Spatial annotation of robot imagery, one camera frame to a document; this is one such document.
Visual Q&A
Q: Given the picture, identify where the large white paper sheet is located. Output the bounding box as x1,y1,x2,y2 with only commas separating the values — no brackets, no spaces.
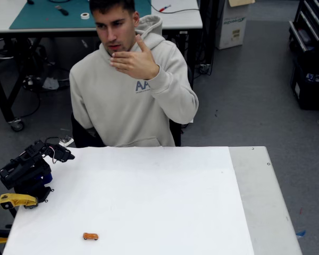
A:
2,146,255,255

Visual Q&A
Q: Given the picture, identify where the black storage crate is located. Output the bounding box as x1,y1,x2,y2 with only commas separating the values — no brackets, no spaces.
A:
290,57,319,111

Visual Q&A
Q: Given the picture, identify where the grey workbench with black frame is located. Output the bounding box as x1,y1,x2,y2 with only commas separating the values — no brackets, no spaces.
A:
0,0,204,132

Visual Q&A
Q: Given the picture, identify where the crumpled white plastic bag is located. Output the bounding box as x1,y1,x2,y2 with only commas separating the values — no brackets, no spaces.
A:
41,76,60,90

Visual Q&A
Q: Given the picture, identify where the man's left forearm beige sleeve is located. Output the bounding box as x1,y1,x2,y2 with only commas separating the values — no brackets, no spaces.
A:
146,65,199,125

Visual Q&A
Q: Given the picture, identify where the man's left hand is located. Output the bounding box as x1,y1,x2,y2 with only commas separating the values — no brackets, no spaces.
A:
109,33,160,81

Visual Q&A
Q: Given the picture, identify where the grey caster wheel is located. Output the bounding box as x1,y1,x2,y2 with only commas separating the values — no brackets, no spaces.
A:
7,118,26,132

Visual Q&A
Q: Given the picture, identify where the black-handled hand tool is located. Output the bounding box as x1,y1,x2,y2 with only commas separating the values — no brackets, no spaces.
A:
54,5,70,16

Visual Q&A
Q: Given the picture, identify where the man in beige hoodie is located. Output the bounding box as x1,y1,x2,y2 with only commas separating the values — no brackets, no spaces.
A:
69,0,199,148

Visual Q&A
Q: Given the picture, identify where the green cutting mat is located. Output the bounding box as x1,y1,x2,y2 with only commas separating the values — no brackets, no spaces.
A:
9,0,152,30

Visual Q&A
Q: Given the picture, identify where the black shelving rack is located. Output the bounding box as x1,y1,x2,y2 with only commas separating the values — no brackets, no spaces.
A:
288,0,319,53

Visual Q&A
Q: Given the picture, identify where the red and white servo cable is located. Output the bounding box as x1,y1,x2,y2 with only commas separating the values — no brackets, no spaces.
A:
44,136,61,165

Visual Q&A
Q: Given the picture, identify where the thin black cable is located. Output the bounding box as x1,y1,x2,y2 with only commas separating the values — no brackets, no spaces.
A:
150,4,200,15

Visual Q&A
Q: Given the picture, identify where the brown cardboard flap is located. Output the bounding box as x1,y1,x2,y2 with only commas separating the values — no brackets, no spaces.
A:
228,0,256,7

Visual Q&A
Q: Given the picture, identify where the white cardboard box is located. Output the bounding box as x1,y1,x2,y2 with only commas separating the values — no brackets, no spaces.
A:
215,0,249,50

